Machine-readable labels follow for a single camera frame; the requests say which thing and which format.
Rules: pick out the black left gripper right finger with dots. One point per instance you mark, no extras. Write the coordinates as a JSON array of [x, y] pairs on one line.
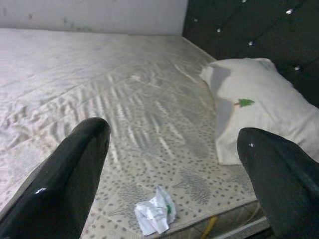
[[286, 189]]

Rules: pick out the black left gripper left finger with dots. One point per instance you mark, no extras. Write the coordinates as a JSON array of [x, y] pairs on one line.
[[57, 186]]

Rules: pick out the white paper wrapper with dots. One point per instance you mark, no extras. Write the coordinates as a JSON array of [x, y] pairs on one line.
[[152, 214]]

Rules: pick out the white pillow with green tree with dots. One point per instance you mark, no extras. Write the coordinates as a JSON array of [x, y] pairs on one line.
[[261, 87]]

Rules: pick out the white quilted mattress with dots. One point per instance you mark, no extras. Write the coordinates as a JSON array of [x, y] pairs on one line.
[[124, 87]]

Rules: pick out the black tufted headboard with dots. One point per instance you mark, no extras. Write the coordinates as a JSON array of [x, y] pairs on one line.
[[249, 25]]

